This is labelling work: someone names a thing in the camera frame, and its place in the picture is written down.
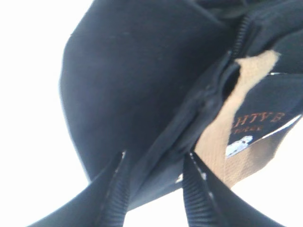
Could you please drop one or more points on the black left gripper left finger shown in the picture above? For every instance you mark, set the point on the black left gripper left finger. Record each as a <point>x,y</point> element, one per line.
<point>103,203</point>

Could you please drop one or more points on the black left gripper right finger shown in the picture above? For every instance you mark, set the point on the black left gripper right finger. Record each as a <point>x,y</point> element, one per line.
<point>210,203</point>

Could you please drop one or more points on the black canvas tote bag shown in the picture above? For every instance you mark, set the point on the black canvas tote bag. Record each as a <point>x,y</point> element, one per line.
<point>154,77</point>

